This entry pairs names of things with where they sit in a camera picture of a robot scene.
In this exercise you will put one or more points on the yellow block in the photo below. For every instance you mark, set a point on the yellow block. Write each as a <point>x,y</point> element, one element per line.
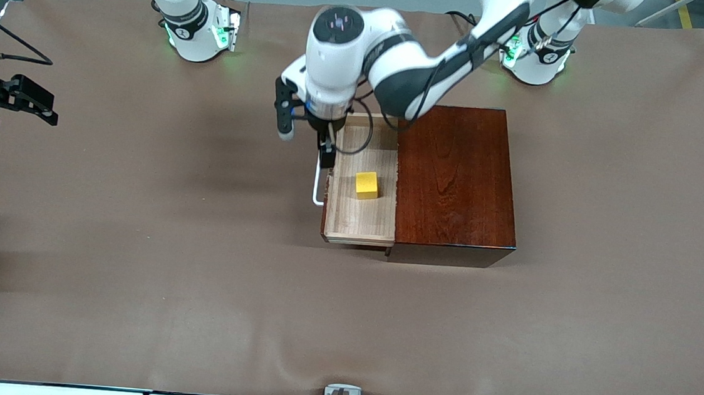
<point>366,184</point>

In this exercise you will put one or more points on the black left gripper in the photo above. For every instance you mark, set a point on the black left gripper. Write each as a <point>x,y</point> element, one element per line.
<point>320,126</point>

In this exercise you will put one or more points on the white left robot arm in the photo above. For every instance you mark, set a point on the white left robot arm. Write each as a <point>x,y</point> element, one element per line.
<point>400,63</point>

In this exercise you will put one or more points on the yellow floor tape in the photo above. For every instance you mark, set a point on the yellow floor tape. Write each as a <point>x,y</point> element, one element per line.
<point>685,13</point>

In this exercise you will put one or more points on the dark brown wooden cabinet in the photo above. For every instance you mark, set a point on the dark brown wooden cabinet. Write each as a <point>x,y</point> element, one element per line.
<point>454,180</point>

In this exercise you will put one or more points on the brown table cover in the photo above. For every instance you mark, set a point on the brown table cover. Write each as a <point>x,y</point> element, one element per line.
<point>133,268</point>

